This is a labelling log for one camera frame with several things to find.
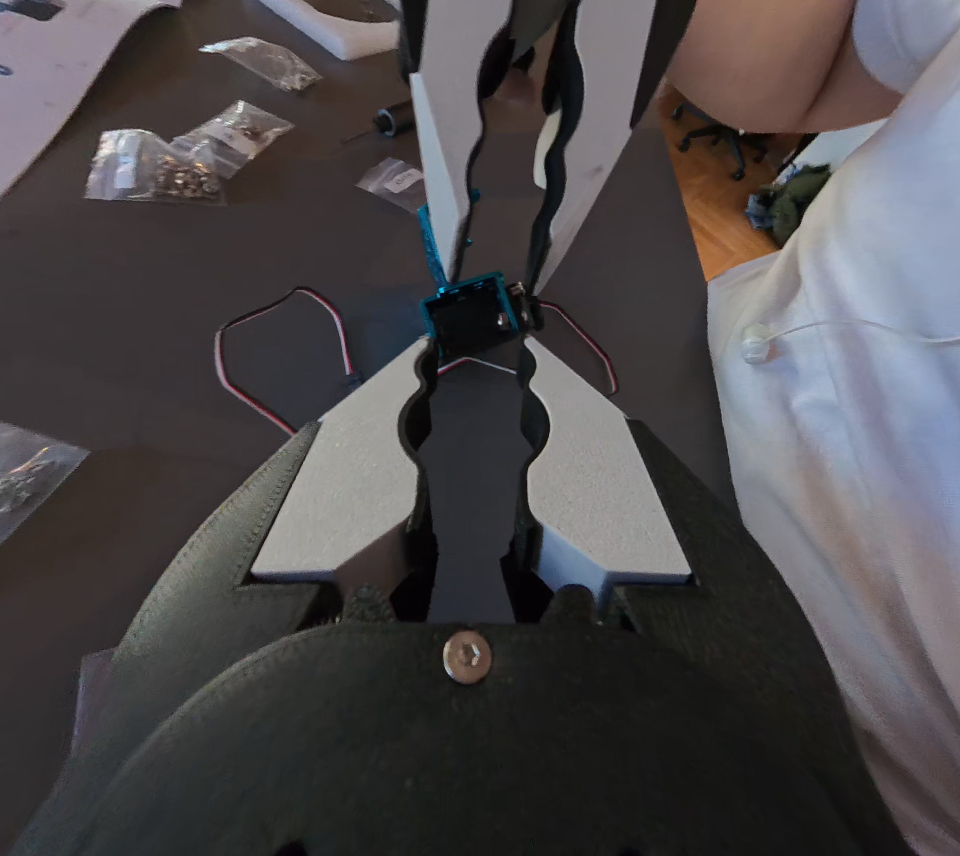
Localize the dark desk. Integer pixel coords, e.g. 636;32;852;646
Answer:
0;0;740;722

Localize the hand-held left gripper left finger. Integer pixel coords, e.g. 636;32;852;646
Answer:
249;337;440;617

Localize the white instruction booklet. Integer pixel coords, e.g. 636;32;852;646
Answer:
0;0;265;197

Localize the bag full of screws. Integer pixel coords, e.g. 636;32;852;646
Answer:
84;127;228;206

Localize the black office chair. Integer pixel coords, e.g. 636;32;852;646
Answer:
671;99;770;182

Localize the long clear screw bag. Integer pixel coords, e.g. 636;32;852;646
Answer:
171;99;296;180

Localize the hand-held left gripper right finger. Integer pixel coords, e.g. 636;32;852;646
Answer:
510;335;694;617

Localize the clear screw bag white label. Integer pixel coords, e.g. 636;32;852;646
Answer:
354;156;426;199

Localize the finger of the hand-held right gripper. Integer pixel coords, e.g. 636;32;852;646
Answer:
408;0;520;281
525;0;663;295

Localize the person's right forearm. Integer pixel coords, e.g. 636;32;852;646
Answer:
663;0;905;133

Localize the white earbud cable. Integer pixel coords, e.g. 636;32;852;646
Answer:
768;316;960;349

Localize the person's white shirt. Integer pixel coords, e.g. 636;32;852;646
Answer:
708;0;960;856

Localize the clear plastic screw bag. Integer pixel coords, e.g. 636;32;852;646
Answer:
0;421;91;547
198;36;324;94

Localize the black screwdriver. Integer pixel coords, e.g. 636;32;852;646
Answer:
341;99;414;145

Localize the black servo with blue bracket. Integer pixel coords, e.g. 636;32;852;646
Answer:
414;200;545;360

